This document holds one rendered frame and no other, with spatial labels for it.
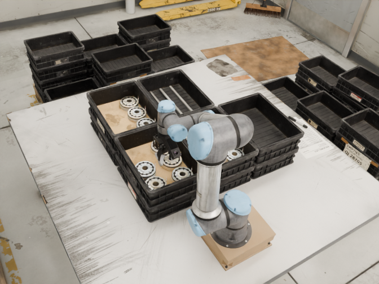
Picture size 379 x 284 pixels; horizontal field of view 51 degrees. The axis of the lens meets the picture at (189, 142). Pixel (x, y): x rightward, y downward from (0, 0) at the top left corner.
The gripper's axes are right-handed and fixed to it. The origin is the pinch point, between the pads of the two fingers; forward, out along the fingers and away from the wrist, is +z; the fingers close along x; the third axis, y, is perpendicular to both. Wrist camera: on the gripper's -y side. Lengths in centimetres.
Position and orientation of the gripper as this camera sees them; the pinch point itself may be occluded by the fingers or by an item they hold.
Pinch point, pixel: (166, 163)
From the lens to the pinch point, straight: 194.5
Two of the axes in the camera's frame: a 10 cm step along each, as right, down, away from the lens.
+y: -5.7, -5.9, 5.7
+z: -0.7, 7.3, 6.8
